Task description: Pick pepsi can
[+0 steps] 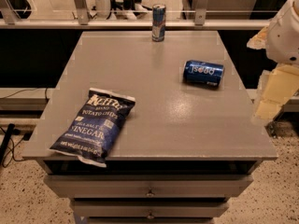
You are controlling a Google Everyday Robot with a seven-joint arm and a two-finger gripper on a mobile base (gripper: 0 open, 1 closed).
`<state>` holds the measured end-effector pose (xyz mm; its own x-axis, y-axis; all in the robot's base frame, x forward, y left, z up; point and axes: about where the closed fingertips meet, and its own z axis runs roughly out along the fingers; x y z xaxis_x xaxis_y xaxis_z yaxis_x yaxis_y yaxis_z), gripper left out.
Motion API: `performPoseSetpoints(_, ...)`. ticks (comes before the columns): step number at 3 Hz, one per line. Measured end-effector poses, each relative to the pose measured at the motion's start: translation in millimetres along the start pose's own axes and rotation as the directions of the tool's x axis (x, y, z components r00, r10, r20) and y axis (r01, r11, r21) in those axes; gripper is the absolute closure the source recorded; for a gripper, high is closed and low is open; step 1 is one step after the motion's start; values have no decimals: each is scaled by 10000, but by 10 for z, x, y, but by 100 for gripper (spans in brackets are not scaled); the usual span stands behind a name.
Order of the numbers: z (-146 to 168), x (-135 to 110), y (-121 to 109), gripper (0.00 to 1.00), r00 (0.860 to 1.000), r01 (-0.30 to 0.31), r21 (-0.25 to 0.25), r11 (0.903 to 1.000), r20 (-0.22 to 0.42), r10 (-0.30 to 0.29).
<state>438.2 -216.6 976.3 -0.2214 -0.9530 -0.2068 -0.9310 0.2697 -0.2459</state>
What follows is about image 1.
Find blue pepsi can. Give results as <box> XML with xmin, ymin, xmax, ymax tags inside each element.
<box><xmin>183</xmin><ymin>60</ymin><xmax>224</xmax><ymax>87</ymax></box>

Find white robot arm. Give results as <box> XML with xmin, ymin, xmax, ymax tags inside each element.
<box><xmin>247</xmin><ymin>0</ymin><xmax>299</xmax><ymax>120</ymax></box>

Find tall blue energy drink can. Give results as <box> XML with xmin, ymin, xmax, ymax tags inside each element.
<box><xmin>152</xmin><ymin>4</ymin><xmax>166</xmax><ymax>42</ymax></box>

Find grey drawer cabinet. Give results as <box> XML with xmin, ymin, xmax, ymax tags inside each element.
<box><xmin>23</xmin><ymin>31</ymin><xmax>277</xmax><ymax>224</ymax></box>

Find blue kettle chips bag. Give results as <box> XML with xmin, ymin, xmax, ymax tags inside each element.
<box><xmin>50</xmin><ymin>88</ymin><xmax>135</xmax><ymax>168</ymax></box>

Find lower grey drawer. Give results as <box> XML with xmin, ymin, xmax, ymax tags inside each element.
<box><xmin>70</xmin><ymin>201</ymin><xmax>229</xmax><ymax>218</ymax></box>

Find grey drawer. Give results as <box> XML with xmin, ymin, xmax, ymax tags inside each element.
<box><xmin>70</xmin><ymin>201</ymin><xmax>229</xmax><ymax>218</ymax></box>
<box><xmin>44</xmin><ymin>175</ymin><xmax>253</xmax><ymax>199</ymax></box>

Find upper grey drawer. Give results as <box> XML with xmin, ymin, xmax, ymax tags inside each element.
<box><xmin>44</xmin><ymin>175</ymin><xmax>253</xmax><ymax>199</ymax></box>

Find metal glass railing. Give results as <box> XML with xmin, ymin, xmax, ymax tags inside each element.
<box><xmin>0</xmin><ymin>0</ymin><xmax>274</xmax><ymax>30</ymax></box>

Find black floor cables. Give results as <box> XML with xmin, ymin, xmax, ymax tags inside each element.
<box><xmin>0</xmin><ymin>123</ymin><xmax>32</xmax><ymax>169</ymax></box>

